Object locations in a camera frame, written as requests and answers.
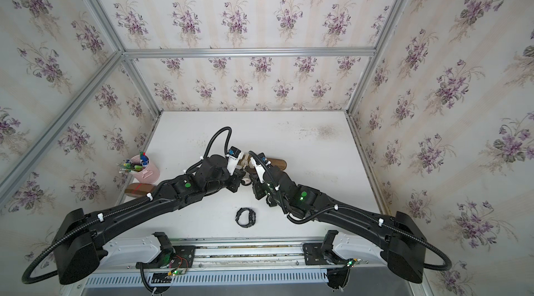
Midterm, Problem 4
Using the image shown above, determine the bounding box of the brown plaid case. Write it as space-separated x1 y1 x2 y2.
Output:
124 183 156 198

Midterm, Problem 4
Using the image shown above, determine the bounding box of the pink pen cup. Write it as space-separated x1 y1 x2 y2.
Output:
118 151 161 185

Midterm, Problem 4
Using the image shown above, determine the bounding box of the slotted white cable duct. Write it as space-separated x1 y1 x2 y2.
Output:
86 268 328 288

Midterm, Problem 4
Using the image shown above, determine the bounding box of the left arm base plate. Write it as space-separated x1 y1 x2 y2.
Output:
136 245 196 269

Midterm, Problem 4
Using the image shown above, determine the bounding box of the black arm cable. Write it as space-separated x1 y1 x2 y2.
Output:
248 151 453 272
21 126 233 285

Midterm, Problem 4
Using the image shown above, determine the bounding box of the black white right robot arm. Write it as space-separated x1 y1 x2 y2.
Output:
250 171 426 283

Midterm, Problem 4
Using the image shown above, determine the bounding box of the brown wooden watch stand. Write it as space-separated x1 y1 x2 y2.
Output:
238 155 287 171

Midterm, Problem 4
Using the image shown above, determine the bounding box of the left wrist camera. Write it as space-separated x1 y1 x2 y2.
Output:
227 146 243 176

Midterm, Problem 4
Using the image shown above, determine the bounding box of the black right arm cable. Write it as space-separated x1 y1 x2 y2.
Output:
248 151 453 272

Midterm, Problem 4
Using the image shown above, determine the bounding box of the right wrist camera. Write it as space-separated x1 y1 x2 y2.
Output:
249 153 270 183

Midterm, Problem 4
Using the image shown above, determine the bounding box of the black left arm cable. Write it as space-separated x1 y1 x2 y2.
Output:
21 126 233 285

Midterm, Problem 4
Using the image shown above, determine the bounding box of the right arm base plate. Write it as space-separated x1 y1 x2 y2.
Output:
302 241 338 266

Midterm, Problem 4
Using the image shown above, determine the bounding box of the dark grey strap watch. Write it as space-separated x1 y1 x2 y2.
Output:
241 176 252 186

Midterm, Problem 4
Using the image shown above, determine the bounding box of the aluminium mounting rail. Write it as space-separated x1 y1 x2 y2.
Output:
96 233 387 271

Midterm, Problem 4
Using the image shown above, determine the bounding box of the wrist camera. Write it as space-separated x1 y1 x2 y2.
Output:
227 146 243 176
249 153 270 183

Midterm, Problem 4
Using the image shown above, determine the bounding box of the black round bracelet watch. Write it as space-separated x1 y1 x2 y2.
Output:
234 207 257 229

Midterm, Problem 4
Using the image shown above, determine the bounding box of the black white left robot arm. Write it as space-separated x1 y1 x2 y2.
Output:
53 154 246 285

